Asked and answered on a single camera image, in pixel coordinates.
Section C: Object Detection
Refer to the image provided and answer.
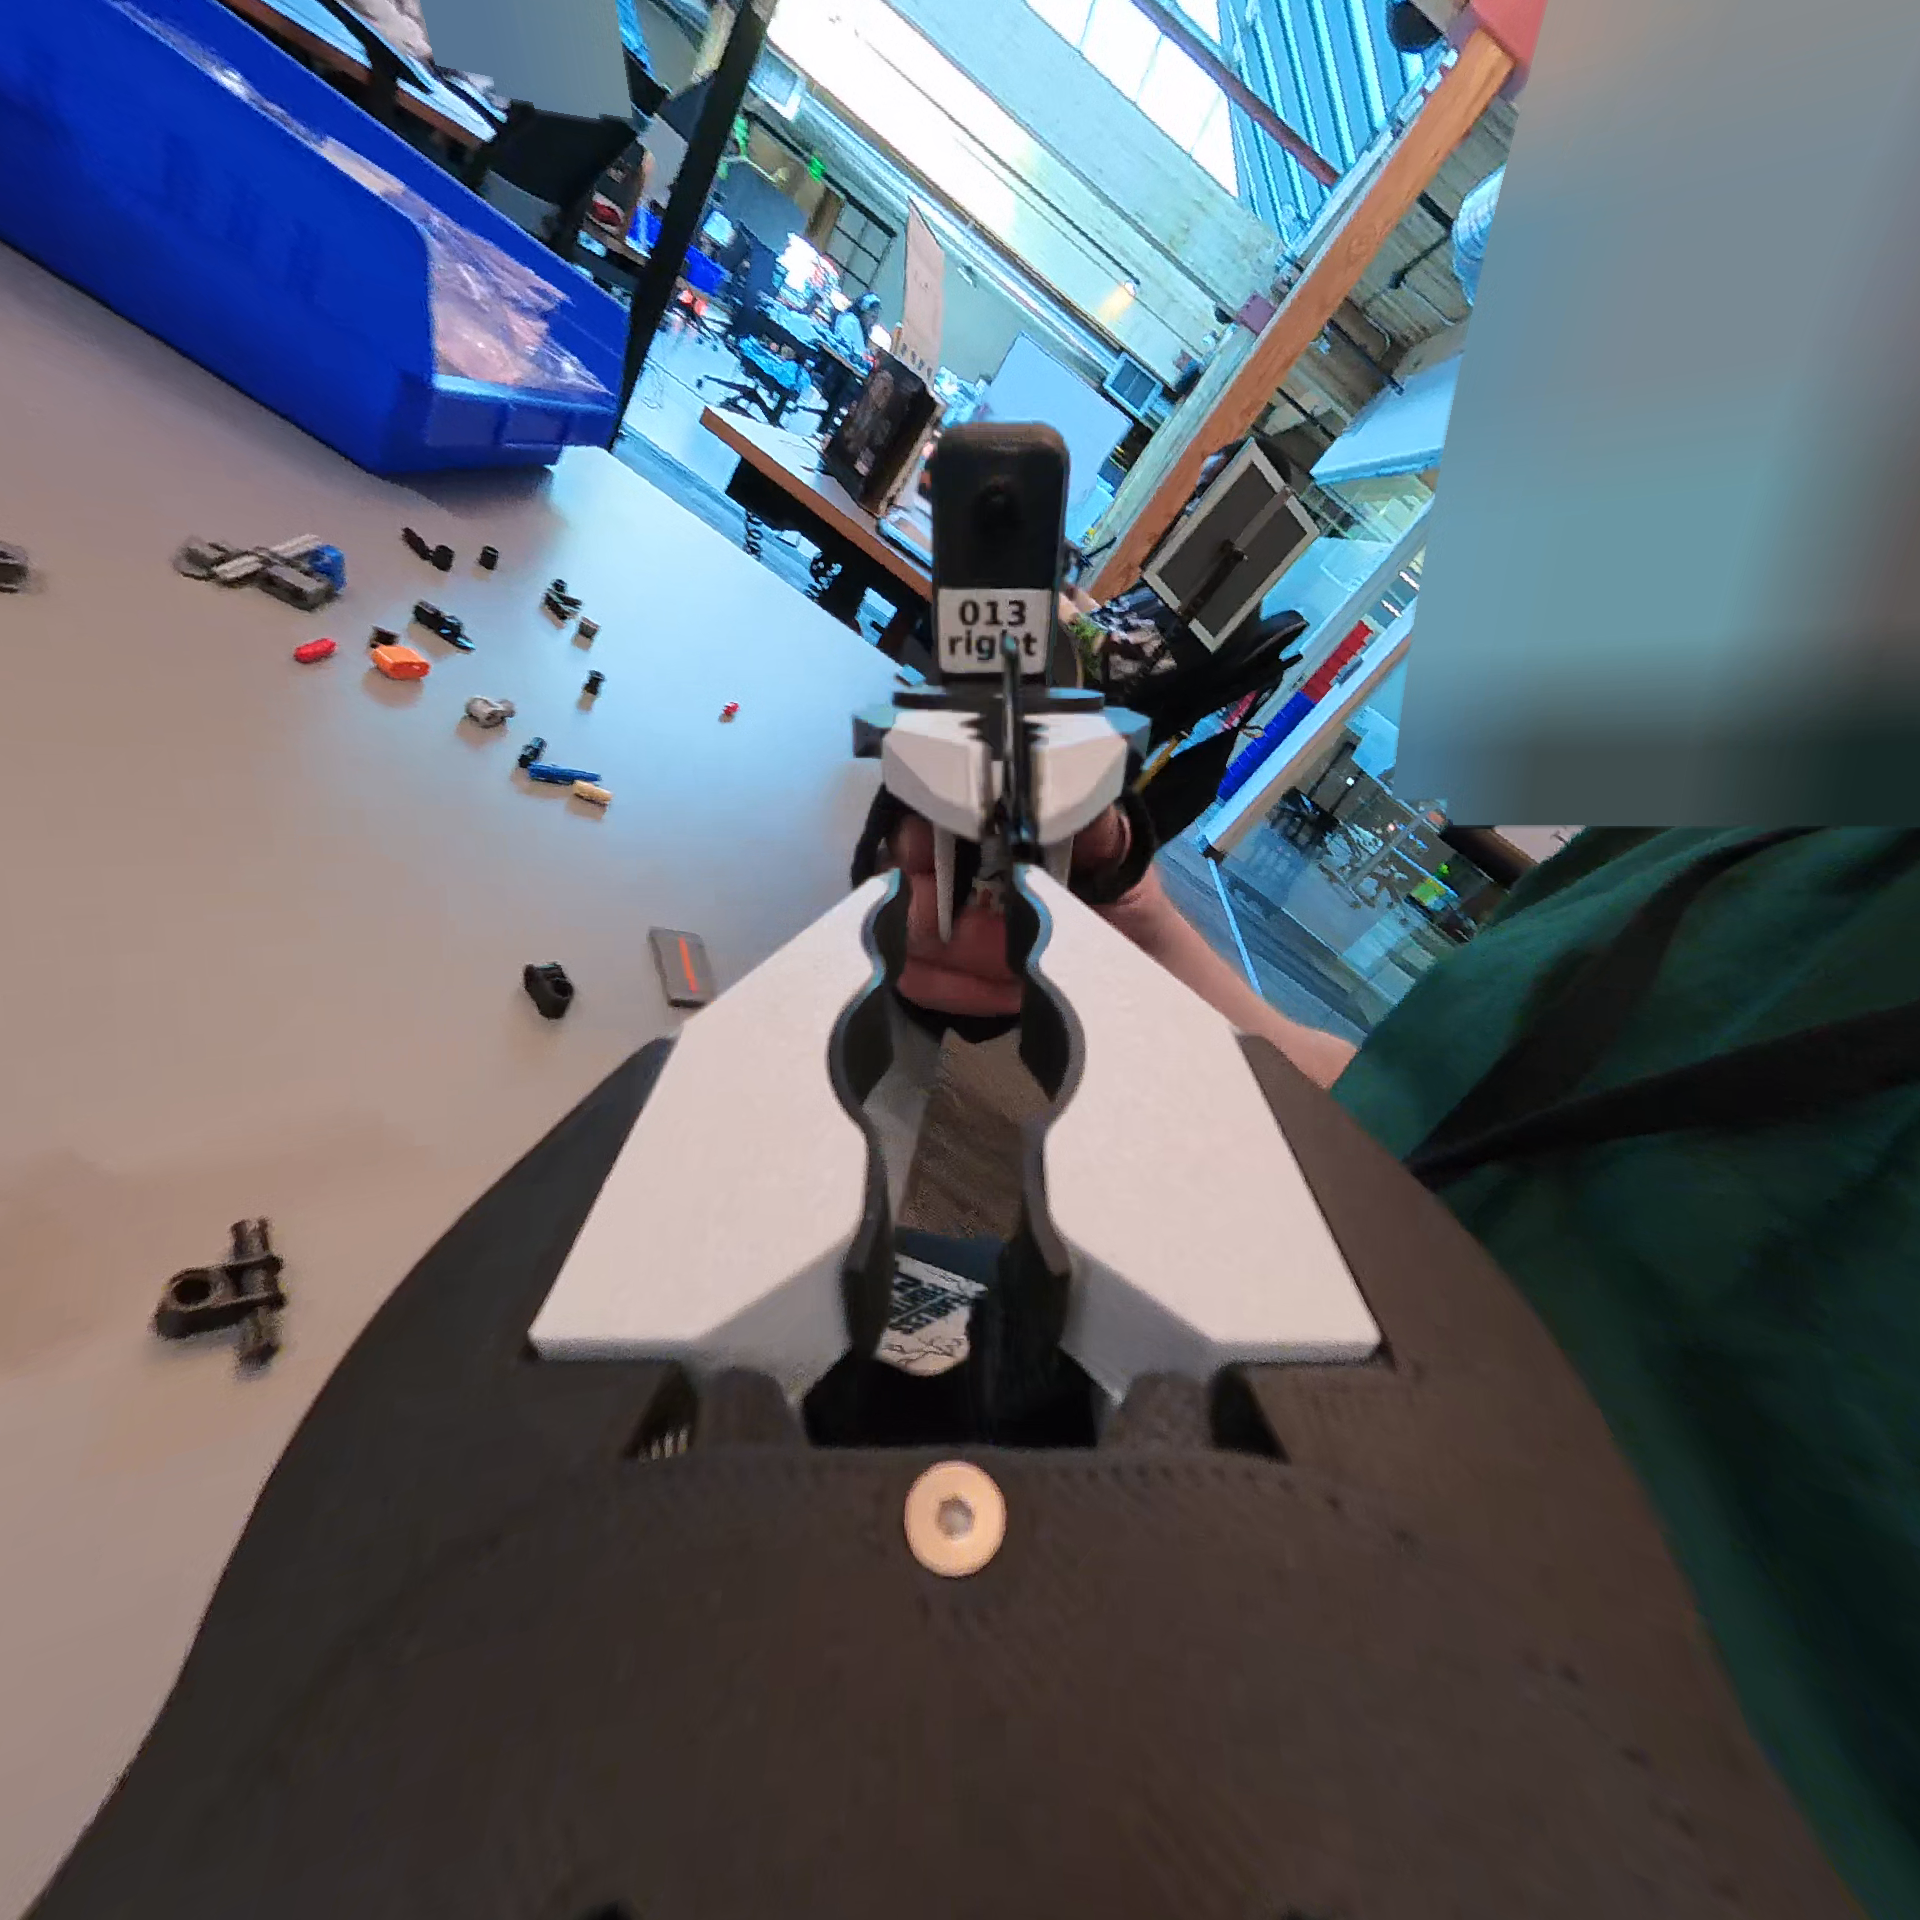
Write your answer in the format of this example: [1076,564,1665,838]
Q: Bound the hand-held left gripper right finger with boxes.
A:
[1011,870,1381,1449]

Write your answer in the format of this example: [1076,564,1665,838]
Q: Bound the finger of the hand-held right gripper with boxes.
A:
[880,714,1001,844]
[1023,716,1133,846]

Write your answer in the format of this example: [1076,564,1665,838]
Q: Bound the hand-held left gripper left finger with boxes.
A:
[528,874,902,1449]

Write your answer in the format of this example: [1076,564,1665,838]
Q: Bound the black lego wing panel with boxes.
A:
[983,639,1048,902]

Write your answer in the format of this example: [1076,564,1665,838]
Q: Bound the person's right hand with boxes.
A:
[855,802,1159,1025]

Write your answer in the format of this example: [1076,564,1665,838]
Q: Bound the wooden desk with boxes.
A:
[698,405,939,618]

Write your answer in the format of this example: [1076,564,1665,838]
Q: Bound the black office chair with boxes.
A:
[705,339,811,429]

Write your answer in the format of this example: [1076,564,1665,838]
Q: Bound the black pole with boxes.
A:
[615,0,772,444]

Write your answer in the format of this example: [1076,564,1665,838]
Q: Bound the person's green shirt torso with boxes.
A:
[1327,827,1920,1920]

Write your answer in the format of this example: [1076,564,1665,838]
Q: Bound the black T-shaped pin connector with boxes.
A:
[154,1219,287,1366]

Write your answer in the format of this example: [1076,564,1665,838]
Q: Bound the clear plastic bags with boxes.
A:
[383,150,616,393]

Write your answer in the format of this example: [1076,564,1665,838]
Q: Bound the blue plastic bin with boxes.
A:
[0,0,629,479]

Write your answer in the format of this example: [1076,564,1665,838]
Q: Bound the black strap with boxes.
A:
[1403,841,1920,1188]

